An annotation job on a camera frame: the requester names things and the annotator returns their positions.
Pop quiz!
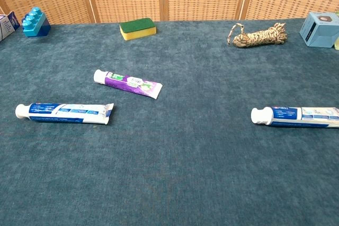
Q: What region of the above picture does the green yellow sponge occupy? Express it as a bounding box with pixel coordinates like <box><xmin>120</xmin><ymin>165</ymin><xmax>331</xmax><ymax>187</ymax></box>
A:
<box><xmin>119</xmin><ymin>17</ymin><xmax>157</xmax><ymax>41</ymax></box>

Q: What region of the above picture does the light green plastic dustpan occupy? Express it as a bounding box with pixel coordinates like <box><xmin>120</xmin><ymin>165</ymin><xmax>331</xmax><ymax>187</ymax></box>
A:
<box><xmin>333</xmin><ymin>11</ymin><xmax>339</xmax><ymax>50</ymax></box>

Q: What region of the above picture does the white blue carton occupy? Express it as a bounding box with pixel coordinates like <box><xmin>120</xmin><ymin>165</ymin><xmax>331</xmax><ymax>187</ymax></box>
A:
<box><xmin>0</xmin><ymin>11</ymin><xmax>21</xmax><ymax>42</ymax></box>

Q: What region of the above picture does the teal table cloth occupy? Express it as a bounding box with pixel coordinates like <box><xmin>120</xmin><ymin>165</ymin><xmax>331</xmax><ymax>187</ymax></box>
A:
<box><xmin>0</xmin><ymin>17</ymin><xmax>339</xmax><ymax>226</ymax></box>

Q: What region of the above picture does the purple toothpaste tube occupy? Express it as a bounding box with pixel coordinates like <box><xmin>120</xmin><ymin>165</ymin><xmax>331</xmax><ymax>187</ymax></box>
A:
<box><xmin>93</xmin><ymin>69</ymin><xmax>163</xmax><ymax>100</ymax></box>

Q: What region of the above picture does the blue toy building block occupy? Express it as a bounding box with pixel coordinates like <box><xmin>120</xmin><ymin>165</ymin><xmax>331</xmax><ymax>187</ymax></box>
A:
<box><xmin>22</xmin><ymin>6</ymin><xmax>51</xmax><ymax>38</ymax></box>

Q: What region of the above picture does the blue white toothpaste tube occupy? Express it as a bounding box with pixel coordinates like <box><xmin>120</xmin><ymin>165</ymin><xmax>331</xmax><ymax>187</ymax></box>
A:
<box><xmin>15</xmin><ymin>102</ymin><xmax>114</xmax><ymax>125</ymax></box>
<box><xmin>251</xmin><ymin>106</ymin><xmax>339</xmax><ymax>129</ymax></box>

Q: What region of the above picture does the light blue cardboard box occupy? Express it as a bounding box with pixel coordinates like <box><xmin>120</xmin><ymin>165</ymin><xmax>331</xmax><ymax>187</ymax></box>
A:
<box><xmin>299</xmin><ymin>11</ymin><xmax>339</xmax><ymax>49</ymax></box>

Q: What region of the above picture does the beige braided rope bundle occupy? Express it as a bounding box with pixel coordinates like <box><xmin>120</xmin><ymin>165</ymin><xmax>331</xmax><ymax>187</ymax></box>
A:
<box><xmin>227</xmin><ymin>22</ymin><xmax>288</xmax><ymax>49</ymax></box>

